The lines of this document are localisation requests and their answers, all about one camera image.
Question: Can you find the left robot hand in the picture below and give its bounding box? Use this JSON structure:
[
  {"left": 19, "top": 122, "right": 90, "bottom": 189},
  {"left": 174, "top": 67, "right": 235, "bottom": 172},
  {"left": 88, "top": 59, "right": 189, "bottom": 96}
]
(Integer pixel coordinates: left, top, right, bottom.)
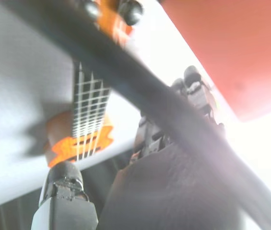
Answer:
[{"left": 31, "top": 65, "right": 271, "bottom": 230}]

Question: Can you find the orange toy ukulele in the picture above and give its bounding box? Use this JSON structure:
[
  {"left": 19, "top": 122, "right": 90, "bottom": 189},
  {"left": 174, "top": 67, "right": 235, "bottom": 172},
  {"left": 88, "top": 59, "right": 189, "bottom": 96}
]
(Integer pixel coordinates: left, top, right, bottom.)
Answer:
[{"left": 45, "top": 0, "right": 143, "bottom": 168}]

